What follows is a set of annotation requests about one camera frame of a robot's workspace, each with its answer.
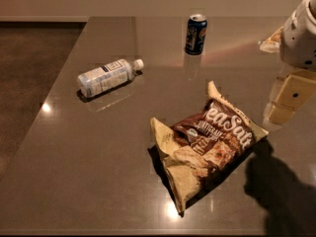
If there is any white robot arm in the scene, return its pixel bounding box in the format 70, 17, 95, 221
260, 0, 316, 130

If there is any blue soda can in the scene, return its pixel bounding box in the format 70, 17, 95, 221
185, 14, 207, 55

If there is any brown chip bag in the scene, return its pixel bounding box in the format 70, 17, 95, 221
150, 82, 268, 213

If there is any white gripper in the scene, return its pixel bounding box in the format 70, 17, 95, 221
260, 0, 316, 125

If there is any clear plastic water bottle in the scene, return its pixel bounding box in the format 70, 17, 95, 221
77, 59, 144, 98

